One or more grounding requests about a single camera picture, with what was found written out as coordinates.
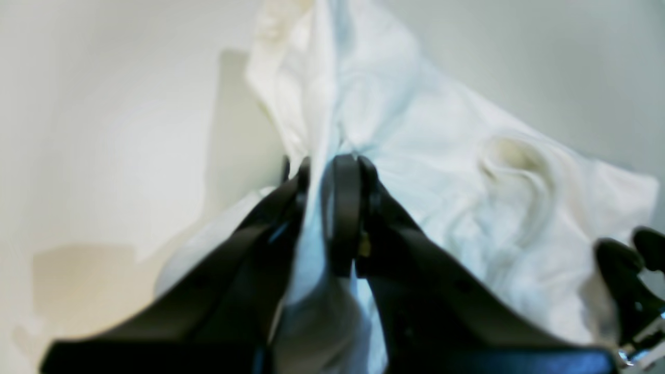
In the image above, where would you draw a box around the white printed t-shirt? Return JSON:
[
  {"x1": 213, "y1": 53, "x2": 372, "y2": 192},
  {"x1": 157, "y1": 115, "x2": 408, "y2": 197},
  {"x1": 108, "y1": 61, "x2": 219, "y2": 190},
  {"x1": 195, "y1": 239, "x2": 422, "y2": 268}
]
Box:
[{"x1": 153, "y1": 0, "x2": 660, "y2": 374}]

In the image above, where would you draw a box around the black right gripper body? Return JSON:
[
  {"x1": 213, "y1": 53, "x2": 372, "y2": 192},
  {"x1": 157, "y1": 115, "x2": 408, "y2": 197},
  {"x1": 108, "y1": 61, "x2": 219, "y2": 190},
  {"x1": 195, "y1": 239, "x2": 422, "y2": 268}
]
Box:
[{"x1": 613, "y1": 272, "x2": 664, "y2": 364}]

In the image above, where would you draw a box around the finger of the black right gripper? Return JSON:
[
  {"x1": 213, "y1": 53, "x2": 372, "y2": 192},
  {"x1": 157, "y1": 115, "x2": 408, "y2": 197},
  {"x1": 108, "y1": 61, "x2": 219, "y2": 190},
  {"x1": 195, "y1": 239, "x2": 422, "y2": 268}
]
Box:
[
  {"x1": 633, "y1": 226, "x2": 664, "y2": 273},
  {"x1": 595, "y1": 237, "x2": 644, "y2": 291}
]

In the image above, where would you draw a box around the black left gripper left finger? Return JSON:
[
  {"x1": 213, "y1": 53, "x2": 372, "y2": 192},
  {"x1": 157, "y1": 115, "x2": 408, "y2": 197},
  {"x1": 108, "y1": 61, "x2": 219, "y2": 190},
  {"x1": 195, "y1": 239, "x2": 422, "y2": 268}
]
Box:
[{"x1": 40, "y1": 158, "x2": 310, "y2": 373}]

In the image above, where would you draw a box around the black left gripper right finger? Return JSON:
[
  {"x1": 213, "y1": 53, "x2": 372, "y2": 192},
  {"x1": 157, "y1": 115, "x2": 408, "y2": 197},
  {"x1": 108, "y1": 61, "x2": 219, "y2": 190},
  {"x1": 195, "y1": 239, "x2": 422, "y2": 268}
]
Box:
[{"x1": 322, "y1": 155, "x2": 618, "y2": 373}]

